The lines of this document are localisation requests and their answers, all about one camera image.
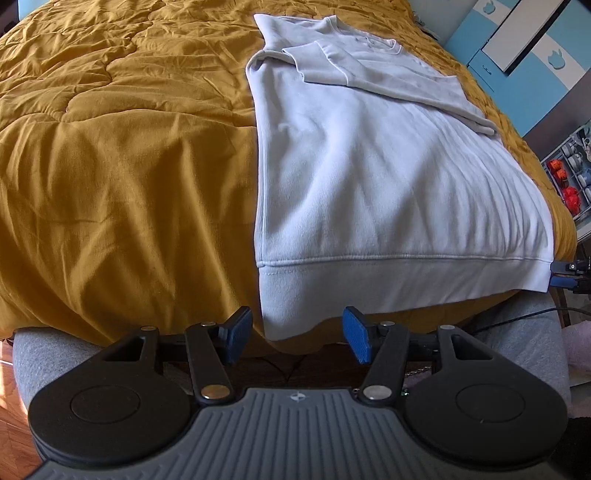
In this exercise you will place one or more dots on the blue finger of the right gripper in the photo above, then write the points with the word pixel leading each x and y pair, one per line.
pixel 576 266
pixel 574 284

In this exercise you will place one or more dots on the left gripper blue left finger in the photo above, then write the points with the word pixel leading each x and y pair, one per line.
pixel 210 347

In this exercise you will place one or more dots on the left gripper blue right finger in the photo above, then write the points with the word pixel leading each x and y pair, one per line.
pixel 384 348

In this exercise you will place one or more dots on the white Nevada sweatshirt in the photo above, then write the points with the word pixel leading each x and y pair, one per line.
pixel 381 186

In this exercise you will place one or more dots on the white shoe rack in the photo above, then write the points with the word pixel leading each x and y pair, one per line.
pixel 568 168

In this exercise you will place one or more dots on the mustard yellow quilt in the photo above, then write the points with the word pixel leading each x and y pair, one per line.
pixel 130 165

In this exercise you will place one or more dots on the blue white wardrobe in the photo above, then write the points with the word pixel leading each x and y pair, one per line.
pixel 527 55

